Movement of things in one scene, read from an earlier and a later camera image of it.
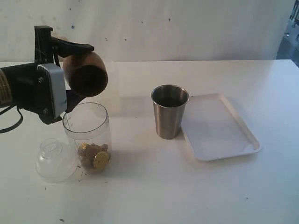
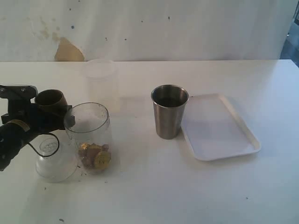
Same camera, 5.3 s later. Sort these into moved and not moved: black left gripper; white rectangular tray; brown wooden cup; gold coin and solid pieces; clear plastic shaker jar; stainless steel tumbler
Moved: black left gripper; brown wooden cup
Not moved: gold coin and solid pieces; clear plastic shaker jar; white rectangular tray; stainless steel tumbler
